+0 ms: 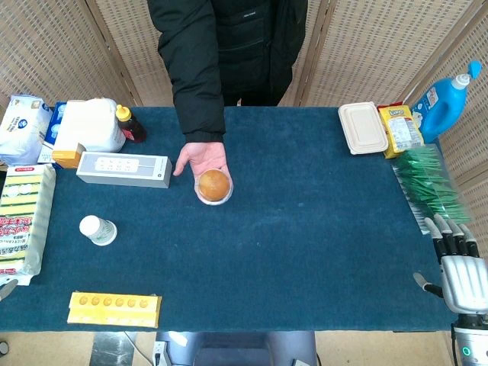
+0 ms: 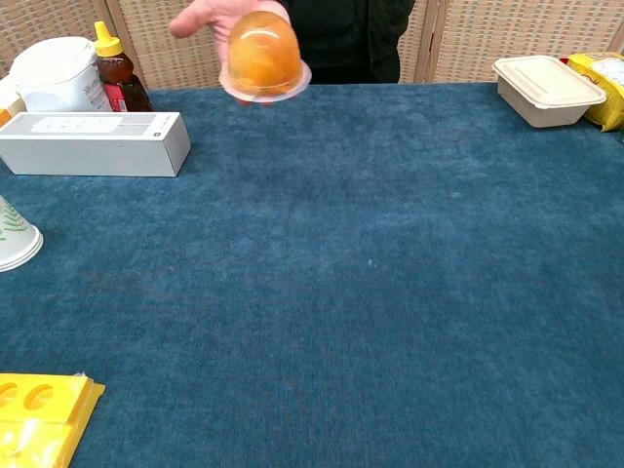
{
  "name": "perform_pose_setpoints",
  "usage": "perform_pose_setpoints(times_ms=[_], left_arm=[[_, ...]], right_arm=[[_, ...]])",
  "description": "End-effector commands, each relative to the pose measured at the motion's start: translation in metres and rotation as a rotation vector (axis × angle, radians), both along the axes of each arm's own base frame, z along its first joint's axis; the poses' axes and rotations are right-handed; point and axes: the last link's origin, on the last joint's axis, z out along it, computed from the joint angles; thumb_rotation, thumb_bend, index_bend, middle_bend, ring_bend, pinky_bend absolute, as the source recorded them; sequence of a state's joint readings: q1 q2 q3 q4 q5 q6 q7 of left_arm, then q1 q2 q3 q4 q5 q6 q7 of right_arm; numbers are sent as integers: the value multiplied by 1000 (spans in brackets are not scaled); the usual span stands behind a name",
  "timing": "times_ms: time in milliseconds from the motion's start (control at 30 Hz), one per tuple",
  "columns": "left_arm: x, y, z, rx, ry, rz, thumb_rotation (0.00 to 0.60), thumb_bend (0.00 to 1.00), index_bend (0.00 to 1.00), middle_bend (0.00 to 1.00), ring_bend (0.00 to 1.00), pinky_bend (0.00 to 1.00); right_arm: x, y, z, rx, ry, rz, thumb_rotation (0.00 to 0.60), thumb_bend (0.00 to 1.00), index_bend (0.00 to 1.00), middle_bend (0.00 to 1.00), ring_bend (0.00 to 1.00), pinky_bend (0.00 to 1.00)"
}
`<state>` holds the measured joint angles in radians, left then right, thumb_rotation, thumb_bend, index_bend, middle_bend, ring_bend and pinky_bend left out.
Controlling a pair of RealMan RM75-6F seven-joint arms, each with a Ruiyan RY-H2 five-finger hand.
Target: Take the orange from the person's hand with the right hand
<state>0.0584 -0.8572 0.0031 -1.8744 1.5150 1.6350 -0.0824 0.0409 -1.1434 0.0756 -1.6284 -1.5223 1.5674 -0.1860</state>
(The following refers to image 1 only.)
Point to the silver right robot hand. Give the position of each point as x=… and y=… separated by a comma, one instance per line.
x=465, y=282

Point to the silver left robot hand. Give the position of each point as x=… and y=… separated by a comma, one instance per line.
x=7, y=289

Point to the person's bare right hand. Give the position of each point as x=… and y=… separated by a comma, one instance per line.
x=202, y=156

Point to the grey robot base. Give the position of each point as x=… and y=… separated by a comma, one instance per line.
x=236, y=348

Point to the person's black-sleeved right arm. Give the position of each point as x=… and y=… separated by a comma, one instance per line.
x=194, y=76

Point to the person's black jacket torso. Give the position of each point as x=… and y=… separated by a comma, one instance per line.
x=251, y=49

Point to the yellow green sponge pack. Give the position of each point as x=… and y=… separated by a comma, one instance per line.
x=21, y=225

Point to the honey bottle yellow cap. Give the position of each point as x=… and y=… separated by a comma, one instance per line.
x=131, y=127

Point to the grey power strip box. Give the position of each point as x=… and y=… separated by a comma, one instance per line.
x=122, y=169

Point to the green sachet pack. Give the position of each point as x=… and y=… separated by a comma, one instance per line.
x=427, y=183

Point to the white paper cup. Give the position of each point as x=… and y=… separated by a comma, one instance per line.
x=97, y=230

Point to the yellow wooden block with holes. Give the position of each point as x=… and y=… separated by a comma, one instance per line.
x=114, y=310

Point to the white plastic jug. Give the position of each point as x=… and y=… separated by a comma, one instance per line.
x=91, y=122

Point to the dark blue table cloth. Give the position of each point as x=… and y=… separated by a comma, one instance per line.
x=274, y=248

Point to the small orange box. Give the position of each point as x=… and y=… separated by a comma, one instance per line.
x=66, y=157

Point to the blue and white carton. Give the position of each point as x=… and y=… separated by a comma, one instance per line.
x=53, y=129

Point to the white tissue pack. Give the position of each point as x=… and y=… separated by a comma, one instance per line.
x=21, y=129

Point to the beige lidded lunch box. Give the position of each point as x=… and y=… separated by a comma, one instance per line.
x=362, y=127

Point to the white floor power socket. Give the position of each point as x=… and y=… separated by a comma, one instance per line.
x=159, y=352

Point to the yellow snack bag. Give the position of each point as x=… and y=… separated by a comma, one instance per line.
x=402, y=129

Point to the blue detergent bottle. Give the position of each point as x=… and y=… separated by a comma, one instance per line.
x=442, y=110

